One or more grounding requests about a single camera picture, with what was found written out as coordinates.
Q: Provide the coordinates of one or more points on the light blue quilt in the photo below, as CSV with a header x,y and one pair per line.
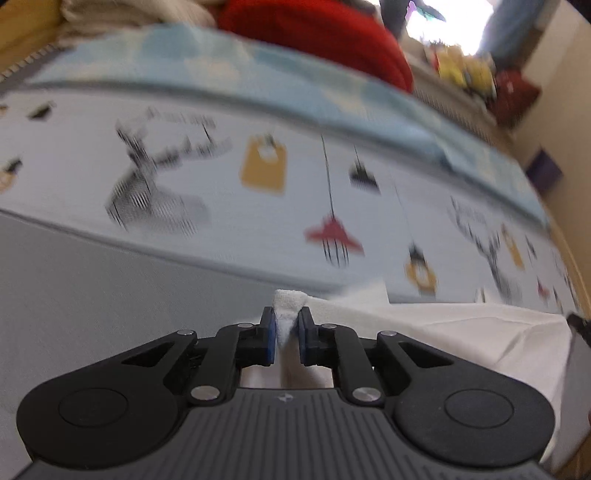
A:
x,y
300,83

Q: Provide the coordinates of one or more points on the purple box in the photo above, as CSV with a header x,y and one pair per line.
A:
x,y
545,170

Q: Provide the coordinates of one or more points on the yellow plush toy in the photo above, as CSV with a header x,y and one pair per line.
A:
x,y
466,69

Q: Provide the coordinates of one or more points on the dark teal cloth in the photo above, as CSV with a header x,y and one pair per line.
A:
x,y
392,18

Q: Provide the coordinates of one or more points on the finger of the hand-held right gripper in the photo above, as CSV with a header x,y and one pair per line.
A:
x,y
581,330

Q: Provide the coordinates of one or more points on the red cloth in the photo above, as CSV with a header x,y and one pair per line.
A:
x,y
314,32

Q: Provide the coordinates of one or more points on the red bag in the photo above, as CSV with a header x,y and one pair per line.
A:
x,y
515,99

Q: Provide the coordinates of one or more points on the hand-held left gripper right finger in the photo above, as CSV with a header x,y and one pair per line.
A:
x,y
302,341

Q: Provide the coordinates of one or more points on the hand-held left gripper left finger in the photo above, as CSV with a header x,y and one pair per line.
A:
x,y
271,341

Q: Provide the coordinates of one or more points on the beige blanket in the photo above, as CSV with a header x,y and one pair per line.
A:
x,y
138,11

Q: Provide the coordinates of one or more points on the blue curtain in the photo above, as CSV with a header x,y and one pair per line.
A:
x,y
521,23

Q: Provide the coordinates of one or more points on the grey bed sheet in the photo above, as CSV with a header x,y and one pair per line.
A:
x,y
92,286

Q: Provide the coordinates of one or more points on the white small garment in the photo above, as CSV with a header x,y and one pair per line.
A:
x,y
461,332

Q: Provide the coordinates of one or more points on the printed light bed cover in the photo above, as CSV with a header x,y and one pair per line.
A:
x,y
221,221

